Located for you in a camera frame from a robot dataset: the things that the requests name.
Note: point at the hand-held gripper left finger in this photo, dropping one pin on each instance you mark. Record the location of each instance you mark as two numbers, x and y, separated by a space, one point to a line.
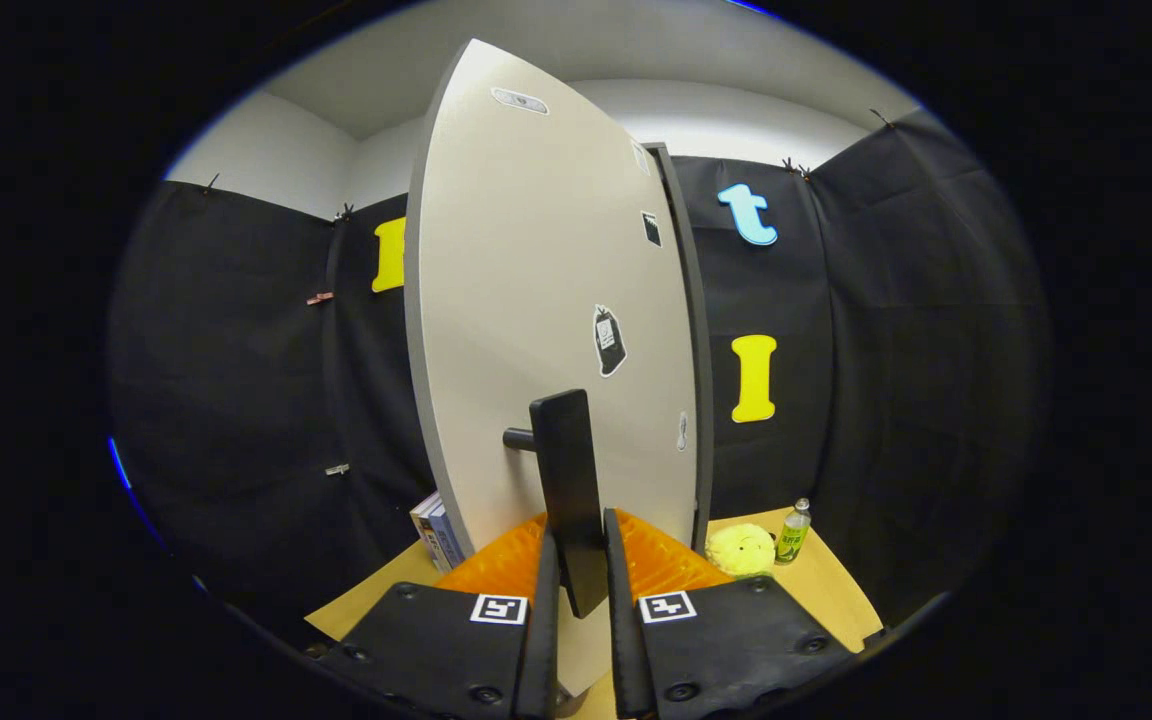
541 650

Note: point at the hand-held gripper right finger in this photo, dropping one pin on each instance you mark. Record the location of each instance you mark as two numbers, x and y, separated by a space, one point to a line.
626 650

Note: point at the yellow plush toy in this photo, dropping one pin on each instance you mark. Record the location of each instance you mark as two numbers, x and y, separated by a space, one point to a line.
741 550

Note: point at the white book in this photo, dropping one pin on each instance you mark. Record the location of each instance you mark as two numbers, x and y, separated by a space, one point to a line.
423 520

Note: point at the green label bottle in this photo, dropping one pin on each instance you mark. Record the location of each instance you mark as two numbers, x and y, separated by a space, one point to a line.
792 540

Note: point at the red cloth clip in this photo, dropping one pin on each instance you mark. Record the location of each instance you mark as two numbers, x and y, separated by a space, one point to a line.
320 298

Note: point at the black backdrop cloth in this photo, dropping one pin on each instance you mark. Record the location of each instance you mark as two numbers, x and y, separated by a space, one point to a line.
916 350

